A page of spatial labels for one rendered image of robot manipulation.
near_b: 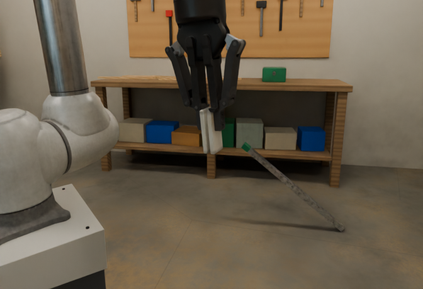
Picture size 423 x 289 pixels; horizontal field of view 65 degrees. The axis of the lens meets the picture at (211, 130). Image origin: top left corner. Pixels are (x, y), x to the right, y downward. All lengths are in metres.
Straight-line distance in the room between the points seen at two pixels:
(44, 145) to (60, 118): 0.10
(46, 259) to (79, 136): 0.31
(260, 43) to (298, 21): 0.39
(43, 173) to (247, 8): 2.78
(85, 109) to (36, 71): 3.35
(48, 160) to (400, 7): 3.18
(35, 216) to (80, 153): 0.18
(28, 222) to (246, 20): 2.83
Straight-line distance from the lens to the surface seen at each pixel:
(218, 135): 0.53
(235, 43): 0.47
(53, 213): 0.92
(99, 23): 3.84
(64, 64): 0.95
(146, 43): 3.59
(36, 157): 0.87
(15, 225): 0.90
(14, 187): 0.87
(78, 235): 0.84
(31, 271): 0.84
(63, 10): 0.96
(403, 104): 3.60
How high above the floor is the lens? 1.10
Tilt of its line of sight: 13 degrees down
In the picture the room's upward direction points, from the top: straight up
